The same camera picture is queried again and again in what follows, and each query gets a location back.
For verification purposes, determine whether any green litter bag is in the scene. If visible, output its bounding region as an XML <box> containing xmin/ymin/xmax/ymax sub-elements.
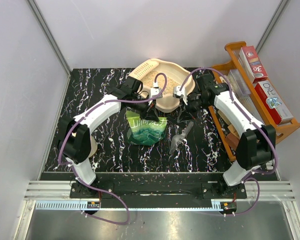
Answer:
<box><xmin>125</xmin><ymin>110</ymin><xmax>168</xmax><ymax>146</ymax></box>

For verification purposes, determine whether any orange wooden rack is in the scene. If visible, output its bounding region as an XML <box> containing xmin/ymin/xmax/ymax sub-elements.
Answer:
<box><xmin>207</xmin><ymin>41</ymin><xmax>300</xmax><ymax>162</ymax></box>

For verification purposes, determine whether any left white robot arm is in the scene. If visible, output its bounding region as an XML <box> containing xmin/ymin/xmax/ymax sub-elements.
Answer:
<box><xmin>58</xmin><ymin>76</ymin><xmax>164</xmax><ymax>198</ymax></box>

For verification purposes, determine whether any beige litter box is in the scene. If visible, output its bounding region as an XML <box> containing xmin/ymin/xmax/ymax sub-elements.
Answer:
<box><xmin>127</xmin><ymin>57</ymin><xmax>196</xmax><ymax>113</ymax></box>

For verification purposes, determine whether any brown paper packet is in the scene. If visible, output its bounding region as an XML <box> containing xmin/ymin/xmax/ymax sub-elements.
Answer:
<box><xmin>217</xmin><ymin>110</ymin><xmax>240</xmax><ymax>151</ymax></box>

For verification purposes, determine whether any clear plastic scoop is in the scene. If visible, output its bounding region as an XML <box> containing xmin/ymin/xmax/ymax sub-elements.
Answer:
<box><xmin>169</xmin><ymin>121</ymin><xmax>194</xmax><ymax>155</ymax></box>

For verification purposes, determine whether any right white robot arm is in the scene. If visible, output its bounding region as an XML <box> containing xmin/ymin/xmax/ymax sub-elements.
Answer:
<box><xmin>173</xmin><ymin>74</ymin><xmax>277</xmax><ymax>198</ymax></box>

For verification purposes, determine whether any clear acrylic box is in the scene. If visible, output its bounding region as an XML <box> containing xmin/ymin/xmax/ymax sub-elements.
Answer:
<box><xmin>227</xmin><ymin>69</ymin><xmax>251</xmax><ymax>99</ymax></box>

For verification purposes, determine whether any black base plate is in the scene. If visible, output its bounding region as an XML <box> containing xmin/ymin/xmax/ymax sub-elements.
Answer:
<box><xmin>69</xmin><ymin>172</ymin><xmax>247</xmax><ymax>210</ymax></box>

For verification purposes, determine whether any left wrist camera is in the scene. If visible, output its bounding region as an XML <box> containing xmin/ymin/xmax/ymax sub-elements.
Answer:
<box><xmin>149</xmin><ymin>82</ymin><xmax>163</xmax><ymax>100</ymax></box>

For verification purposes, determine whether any red white box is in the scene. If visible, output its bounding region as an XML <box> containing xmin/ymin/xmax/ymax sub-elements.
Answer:
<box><xmin>254</xmin><ymin>80</ymin><xmax>294</xmax><ymax>125</ymax></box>

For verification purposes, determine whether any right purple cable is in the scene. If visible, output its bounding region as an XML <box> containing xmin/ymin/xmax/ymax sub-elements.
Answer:
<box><xmin>179</xmin><ymin>66</ymin><xmax>278</xmax><ymax>216</ymax></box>

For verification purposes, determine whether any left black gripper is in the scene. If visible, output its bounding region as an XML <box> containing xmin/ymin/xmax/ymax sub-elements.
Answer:
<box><xmin>130</xmin><ymin>95</ymin><xmax>160</xmax><ymax>123</ymax></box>

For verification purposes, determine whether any red box 3b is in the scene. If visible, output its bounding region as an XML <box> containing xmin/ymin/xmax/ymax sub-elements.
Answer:
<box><xmin>239</xmin><ymin>46</ymin><xmax>268</xmax><ymax>84</ymax></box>

